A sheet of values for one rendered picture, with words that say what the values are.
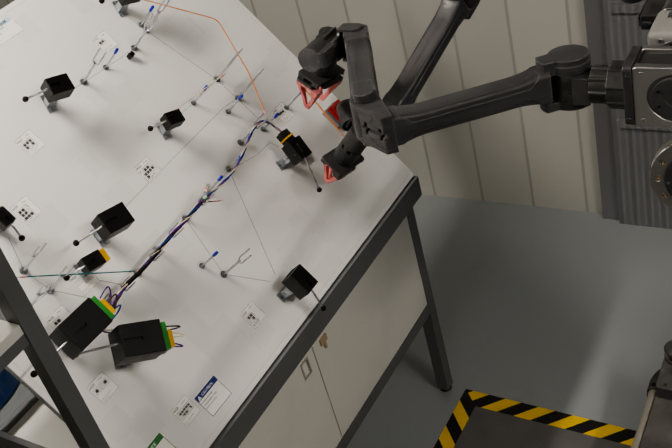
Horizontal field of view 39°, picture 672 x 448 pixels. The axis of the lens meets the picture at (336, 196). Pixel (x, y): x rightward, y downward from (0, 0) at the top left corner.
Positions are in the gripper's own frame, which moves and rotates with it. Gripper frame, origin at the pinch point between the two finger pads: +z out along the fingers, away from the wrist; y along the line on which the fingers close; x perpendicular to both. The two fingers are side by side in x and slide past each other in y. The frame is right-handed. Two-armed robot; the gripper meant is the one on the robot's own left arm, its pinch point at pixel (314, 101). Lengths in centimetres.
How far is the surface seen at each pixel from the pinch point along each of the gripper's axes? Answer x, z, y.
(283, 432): 37, 62, 37
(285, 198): 2.7, 26.6, 6.7
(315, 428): 40, 70, 25
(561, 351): 70, 97, -77
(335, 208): 11.2, 30.6, -4.7
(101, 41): -49, 3, 24
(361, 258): 24.1, 37.1, -2.0
